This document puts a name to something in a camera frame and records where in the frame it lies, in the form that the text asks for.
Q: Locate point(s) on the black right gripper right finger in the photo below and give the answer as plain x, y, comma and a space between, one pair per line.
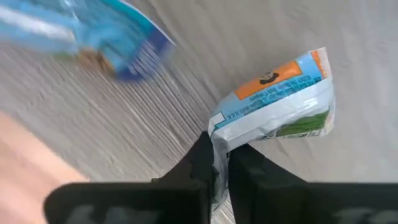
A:
280, 202

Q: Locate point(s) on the grey woven mat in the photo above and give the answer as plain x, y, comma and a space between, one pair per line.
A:
155, 124

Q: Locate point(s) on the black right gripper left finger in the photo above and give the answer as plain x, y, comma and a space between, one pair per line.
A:
140, 202

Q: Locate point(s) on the light blue granola bar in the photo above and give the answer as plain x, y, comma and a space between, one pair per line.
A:
273, 105

